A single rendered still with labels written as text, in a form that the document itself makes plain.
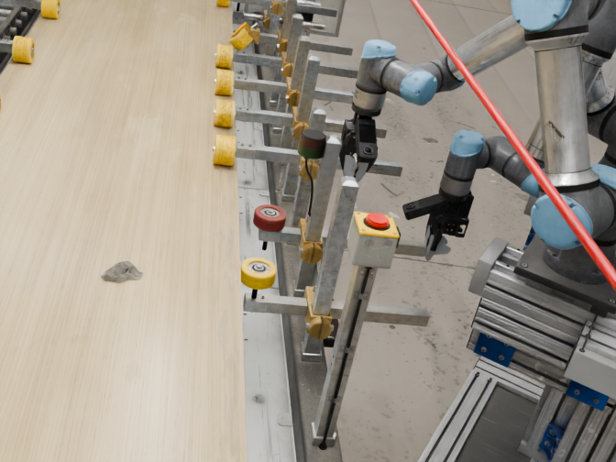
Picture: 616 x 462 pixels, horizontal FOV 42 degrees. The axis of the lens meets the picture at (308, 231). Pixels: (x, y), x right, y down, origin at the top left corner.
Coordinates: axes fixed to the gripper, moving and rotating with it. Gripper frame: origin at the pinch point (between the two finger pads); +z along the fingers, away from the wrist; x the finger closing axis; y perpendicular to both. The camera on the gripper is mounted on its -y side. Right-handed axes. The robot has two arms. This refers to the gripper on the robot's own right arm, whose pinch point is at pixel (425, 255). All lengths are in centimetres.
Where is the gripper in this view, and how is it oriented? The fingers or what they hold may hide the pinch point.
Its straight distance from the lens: 212.7
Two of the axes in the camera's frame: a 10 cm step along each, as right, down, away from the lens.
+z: -1.7, 8.5, 5.0
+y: 9.8, 1.0, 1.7
